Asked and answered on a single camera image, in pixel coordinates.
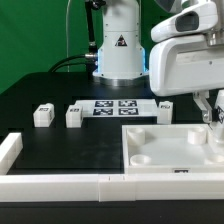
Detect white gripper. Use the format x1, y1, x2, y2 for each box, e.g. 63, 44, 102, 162
149, 1, 224, 123

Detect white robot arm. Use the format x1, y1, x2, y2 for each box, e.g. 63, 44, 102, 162
93, 0, 224, 123

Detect white square tabletop part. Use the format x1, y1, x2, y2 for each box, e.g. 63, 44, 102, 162
122, 124, 224, 174

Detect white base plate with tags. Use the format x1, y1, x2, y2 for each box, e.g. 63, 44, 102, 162
75, 99, 157, 117

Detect white U-shaped fence wall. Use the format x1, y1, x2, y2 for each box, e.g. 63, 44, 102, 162
0, 133, 224, 202

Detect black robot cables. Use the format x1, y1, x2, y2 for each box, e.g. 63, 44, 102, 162
48, 0, 107, 73

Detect white thin cable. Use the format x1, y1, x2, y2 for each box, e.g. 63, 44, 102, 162
65, 0, 73, 73

